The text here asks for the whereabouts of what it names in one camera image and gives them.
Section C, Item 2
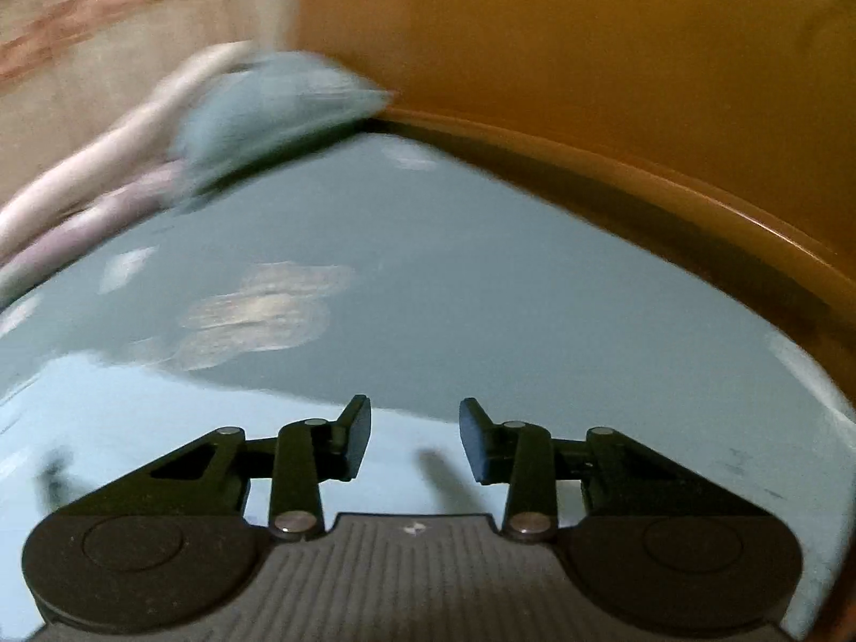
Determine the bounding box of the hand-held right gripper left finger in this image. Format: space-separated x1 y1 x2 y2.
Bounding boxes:
48 394 373 542

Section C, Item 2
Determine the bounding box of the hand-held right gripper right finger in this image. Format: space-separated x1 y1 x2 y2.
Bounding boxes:
458 397 777 541

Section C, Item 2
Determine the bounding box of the light blue cartoon print shirt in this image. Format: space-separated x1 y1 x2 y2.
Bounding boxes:
0 357 844 642

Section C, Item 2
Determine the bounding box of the teal pillow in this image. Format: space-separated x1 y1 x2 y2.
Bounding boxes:
170 50 395 215

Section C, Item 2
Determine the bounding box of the purple floral quilt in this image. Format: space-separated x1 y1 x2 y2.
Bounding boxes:
0 160 195 309

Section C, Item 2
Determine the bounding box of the pink floral quilt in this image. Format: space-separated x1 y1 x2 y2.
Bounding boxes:
0 40 262 262

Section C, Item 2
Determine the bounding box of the wooden headboard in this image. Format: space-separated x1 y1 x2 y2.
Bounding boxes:
294 0 856 642

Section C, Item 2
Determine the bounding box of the beige patterned curtain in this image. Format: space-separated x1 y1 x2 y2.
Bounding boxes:
0 0 322 215

